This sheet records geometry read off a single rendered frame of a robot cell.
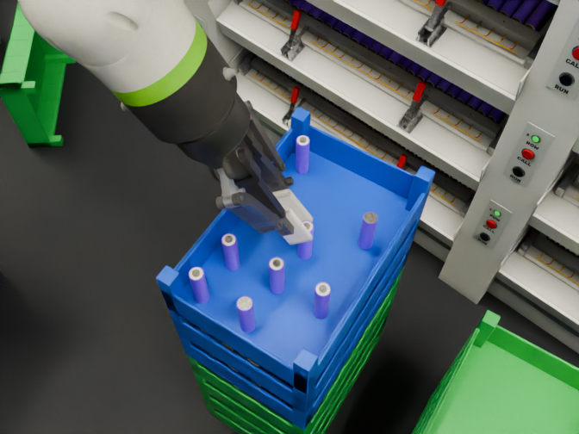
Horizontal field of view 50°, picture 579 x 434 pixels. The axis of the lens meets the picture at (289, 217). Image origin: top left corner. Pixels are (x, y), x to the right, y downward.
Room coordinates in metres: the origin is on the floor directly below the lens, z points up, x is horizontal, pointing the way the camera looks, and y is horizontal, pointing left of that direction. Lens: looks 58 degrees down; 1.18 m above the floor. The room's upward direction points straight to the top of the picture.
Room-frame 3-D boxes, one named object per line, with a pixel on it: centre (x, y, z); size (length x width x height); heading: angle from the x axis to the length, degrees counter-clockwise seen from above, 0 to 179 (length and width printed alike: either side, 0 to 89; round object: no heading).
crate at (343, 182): (0.39, -0.02, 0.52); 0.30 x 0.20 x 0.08; 148
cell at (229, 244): (0.37, 0.07, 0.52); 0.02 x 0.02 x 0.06
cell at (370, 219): (0.40, -0.10, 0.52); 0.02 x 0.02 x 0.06
